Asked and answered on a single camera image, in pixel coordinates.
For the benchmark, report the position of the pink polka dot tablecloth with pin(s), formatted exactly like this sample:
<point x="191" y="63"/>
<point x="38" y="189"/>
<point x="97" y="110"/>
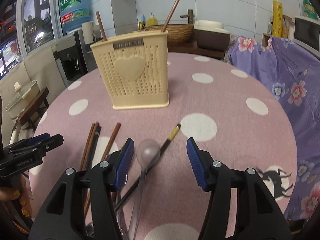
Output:
<point x="212" y="110"/>

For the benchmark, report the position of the dark display shelf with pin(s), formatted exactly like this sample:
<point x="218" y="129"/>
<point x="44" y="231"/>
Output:
<point x="8" y="42"/>

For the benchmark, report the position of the green snack packet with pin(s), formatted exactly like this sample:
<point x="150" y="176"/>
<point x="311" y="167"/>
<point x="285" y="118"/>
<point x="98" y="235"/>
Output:
<point x="308" y="7"/>

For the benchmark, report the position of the bamboo style faucet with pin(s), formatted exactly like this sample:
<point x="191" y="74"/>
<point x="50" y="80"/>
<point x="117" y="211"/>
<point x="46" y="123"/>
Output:
<point x="190" y="16"/>

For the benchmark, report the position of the beige perforated utensil holder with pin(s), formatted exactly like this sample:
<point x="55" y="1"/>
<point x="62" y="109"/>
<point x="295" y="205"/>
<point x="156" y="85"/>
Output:
<point x="130" y="85"/>

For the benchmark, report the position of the woven basket sink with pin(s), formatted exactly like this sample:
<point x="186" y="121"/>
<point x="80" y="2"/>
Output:
<point x="177" y="33"/>

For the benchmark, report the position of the purple floral cloth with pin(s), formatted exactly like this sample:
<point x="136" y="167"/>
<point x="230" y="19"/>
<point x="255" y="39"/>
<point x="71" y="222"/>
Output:
<point x="282" y="80"/>

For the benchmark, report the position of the person's left hand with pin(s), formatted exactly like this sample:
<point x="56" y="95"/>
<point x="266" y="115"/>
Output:
<point x="12" y="194"/>

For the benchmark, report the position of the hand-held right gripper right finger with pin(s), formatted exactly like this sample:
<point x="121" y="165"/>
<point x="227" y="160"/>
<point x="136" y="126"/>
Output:
<point x="196" y="165"/>

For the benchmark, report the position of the white bowl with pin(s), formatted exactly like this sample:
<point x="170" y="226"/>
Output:
<point x="208" y="24"/>

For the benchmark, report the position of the black chopstick with yellow band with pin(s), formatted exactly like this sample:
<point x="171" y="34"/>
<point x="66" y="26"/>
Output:
<point x="172" y="135"/>

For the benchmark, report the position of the dark wooden chopstick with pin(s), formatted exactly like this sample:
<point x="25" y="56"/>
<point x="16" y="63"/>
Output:
<point x="96" y="140"/>

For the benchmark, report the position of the brown tub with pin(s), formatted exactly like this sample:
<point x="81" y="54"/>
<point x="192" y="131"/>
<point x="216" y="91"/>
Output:
<point x="212" y="38"/>

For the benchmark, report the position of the blue water bottle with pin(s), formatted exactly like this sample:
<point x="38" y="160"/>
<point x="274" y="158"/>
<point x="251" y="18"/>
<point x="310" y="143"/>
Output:
<point x="75" y="7"/>

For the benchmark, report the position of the brown wooden chopstick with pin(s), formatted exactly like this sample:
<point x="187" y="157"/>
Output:
<point x="87" y="146"/>
<point x="113" y="135"/>
<point x="93" y="137"/>

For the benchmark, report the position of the glass window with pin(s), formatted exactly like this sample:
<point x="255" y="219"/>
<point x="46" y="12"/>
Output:
<point x="37" y="22"/>

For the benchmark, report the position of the long brown chopstick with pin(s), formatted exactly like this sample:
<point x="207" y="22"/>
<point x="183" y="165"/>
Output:
<point x="101" y="27"/>
<point x="171" y="13"/>

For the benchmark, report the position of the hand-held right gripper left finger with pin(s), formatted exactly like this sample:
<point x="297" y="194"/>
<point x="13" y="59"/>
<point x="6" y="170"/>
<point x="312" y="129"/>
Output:
<point x="123" y="165"/>

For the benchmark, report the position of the yellow wrapped roll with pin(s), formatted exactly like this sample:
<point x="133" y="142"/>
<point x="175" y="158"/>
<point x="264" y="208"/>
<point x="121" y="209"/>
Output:
<point x="277" y="18"/>

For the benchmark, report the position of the wooden counter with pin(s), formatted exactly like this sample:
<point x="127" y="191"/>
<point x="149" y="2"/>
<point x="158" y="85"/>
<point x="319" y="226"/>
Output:
<point x="200" y="53"/>

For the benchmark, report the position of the grey water dispenser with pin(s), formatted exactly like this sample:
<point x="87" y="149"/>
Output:
<point x="67" y="62"/>

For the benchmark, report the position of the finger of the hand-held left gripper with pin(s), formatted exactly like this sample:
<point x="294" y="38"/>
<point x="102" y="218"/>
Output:
<point x="37" y="139"/>
<point x="53" y="141"/>

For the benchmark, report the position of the grey metal spoon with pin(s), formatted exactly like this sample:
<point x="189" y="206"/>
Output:
<point x="148" y="152"/>

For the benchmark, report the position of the dark wooden stool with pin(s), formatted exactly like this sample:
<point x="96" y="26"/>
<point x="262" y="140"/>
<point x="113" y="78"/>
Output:
<point x="35" y="105"/>

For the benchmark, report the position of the white pot with lid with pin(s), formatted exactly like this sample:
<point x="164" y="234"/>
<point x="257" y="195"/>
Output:
<point x="23" y="97"/>

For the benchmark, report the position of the white microwave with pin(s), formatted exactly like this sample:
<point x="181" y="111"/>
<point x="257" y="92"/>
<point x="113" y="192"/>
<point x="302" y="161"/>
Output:
<point x="306" y="33"/>

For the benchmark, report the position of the cardboard box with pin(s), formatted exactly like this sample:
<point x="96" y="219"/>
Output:
<point x="266" y="40"/>

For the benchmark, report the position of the yellow soap bottle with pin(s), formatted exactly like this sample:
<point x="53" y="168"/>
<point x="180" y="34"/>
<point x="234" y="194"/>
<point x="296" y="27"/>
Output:
<point x="151" y="20"/>

